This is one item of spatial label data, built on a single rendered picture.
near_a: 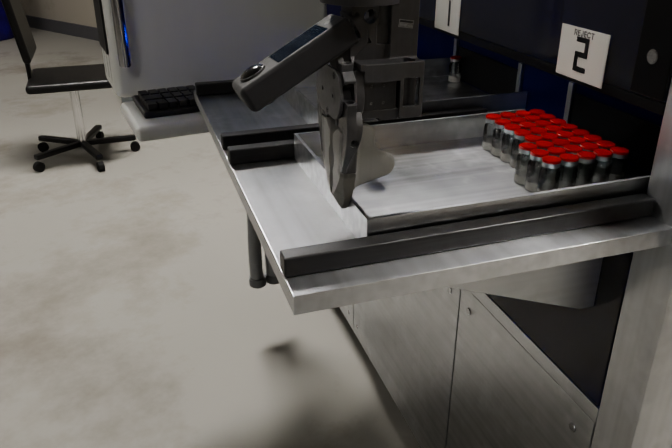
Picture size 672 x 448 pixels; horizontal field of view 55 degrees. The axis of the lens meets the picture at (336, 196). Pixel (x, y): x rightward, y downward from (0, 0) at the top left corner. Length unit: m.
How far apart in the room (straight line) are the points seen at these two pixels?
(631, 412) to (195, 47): 1.09
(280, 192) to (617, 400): 0.47
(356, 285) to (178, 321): 1.56
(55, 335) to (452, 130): 1.54
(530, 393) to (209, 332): 1.20
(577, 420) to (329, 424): 0.86
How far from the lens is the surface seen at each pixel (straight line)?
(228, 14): 1.48
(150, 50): 1.45
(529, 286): 0.78
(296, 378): 1.83
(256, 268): 1.83
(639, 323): 0.81
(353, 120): 0.57
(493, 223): 0.64
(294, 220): 0.67
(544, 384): 1.00
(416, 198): 0.72
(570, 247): 0.66
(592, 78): 0.81
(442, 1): 1.12
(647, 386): 0.83
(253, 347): 1.94
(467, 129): 0.92
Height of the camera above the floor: 1.18
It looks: 24 degrees down
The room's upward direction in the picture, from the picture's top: straight up
